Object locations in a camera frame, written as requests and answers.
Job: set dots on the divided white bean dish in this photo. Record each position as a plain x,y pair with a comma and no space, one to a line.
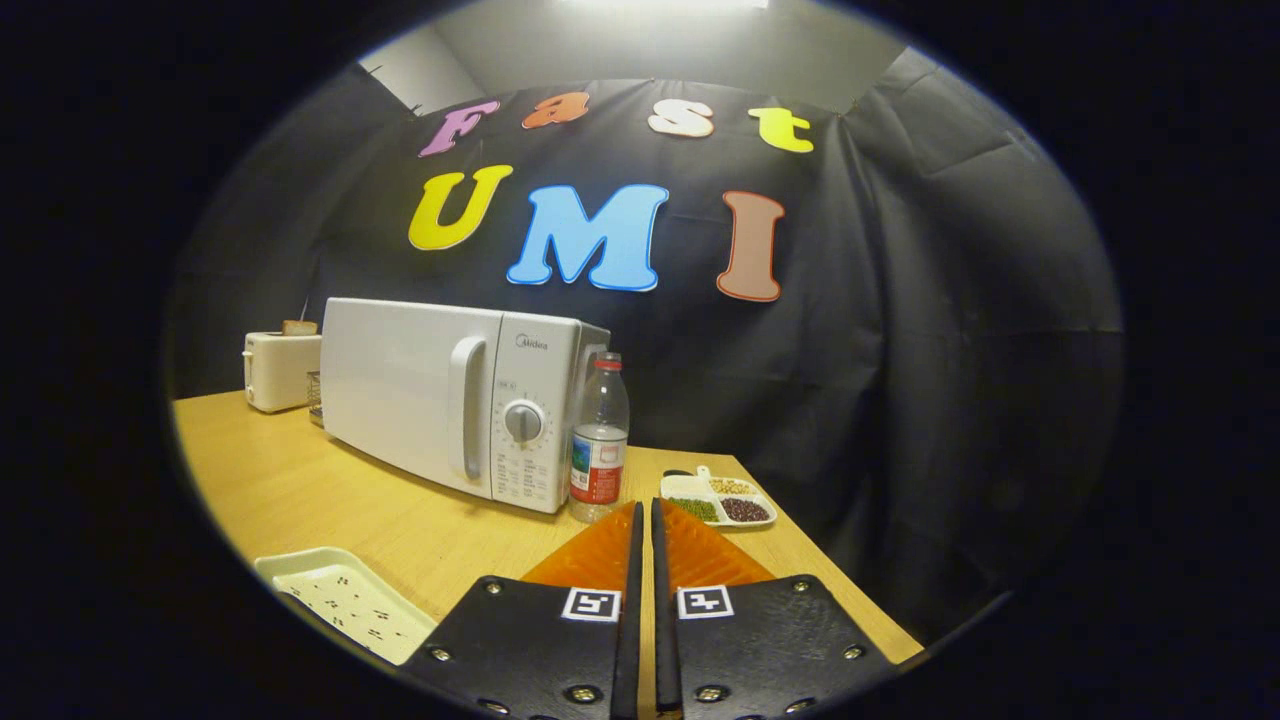
715,500

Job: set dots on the speckled white tray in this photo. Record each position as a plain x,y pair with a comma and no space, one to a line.
350,600

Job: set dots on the white microwave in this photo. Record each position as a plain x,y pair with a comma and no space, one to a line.
400,390

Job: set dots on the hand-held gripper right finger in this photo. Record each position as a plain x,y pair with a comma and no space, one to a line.
665,650

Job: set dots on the white toaster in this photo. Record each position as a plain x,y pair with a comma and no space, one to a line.
275,370

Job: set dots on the toast slice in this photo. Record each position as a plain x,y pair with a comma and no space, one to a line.
300,328

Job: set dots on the red label water bottle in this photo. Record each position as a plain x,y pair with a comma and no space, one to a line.
598,470

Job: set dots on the ceiling light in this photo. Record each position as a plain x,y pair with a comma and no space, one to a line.
660,3

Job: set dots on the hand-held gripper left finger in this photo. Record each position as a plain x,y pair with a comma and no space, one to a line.
630,650

